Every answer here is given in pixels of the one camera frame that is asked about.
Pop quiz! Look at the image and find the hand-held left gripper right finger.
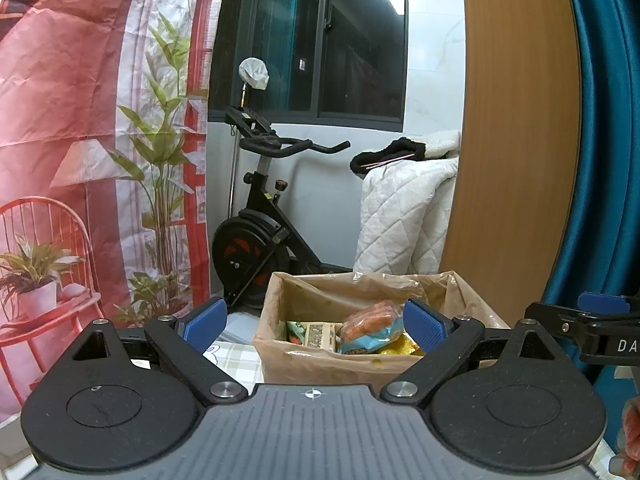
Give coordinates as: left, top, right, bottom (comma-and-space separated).
381, 298, 553, 407

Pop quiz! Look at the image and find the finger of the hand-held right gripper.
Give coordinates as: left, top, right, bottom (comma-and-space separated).
524, 291, 640, 336

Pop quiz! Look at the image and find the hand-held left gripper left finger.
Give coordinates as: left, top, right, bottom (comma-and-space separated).
72, 297, 249, 407

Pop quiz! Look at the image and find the plastic-lined cardboard box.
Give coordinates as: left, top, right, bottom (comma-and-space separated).
252, 270, 511, 387

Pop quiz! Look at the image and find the clear bag of orange snacks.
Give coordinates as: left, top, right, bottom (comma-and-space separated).
339, 301, 407, 356

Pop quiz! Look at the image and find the person's right hand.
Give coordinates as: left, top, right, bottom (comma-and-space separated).
610, 394, 640, 477

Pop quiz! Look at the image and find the yellow snack packet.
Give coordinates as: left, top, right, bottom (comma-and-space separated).
374, 334, 426, 357

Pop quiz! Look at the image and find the black exercise bike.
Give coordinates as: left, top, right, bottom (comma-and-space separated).
210, 105, 352, 309

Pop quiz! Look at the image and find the beige printed snack packet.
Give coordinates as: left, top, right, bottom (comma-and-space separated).
304, 323, 345, 352

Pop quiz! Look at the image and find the white quilted blanket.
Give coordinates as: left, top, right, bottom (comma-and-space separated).
354, 157, 460, 277

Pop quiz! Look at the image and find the teal curtain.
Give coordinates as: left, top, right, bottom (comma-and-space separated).
542, 0, 640, 411

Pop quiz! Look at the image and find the black cloth with pink trim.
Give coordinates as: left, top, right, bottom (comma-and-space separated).
350, 137, 427, 177

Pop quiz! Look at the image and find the white fluffy cloth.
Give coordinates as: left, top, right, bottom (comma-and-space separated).
424, 130, 462, 162

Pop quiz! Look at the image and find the wooden panel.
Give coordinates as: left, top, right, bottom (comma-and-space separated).
439, 0, 583, 322

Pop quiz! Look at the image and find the white bike seat cover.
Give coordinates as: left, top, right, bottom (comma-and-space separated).
239, 58, 270, 92

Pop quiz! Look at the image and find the printed backdrop cloth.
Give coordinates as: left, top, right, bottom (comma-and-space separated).
0, 0, 228, 417

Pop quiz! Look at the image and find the dark framed window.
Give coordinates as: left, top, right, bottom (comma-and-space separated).
206, 0, 409, 133

